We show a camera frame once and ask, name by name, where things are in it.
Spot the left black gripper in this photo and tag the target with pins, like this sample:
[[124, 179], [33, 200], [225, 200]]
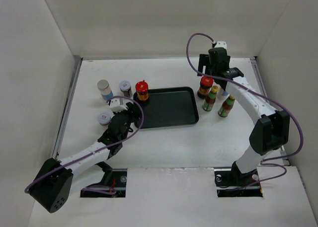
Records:
[[132, 111]]

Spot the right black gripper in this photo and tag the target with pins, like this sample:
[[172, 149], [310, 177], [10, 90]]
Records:
[[204, 61]]

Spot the red lid chili jar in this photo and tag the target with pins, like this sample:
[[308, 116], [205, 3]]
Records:
[[142, 90], [205, 86]]

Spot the yellow cap sauce bottle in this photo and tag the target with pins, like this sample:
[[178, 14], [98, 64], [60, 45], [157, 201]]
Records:
[[210, 99], [226, 106]]

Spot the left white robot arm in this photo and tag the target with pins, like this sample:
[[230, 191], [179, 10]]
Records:
[[53, 183]]

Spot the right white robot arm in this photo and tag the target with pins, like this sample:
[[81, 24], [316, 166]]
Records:
[[271, 127]]

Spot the white lid dark jar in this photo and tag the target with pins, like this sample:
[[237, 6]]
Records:
[[125, 88]]

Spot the silver lid seasoning canister left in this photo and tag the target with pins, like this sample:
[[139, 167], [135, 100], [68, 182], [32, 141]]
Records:
[[105, 89]]

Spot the black plastic tray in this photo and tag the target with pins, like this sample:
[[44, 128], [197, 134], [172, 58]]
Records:
[[168, 107]]

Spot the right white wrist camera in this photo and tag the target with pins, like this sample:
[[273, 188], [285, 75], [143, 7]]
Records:
[[220, 44]]

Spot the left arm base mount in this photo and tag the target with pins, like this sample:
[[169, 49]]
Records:
[[112, 184]]

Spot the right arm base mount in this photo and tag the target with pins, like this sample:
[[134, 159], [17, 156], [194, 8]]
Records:
[[229, 186]]

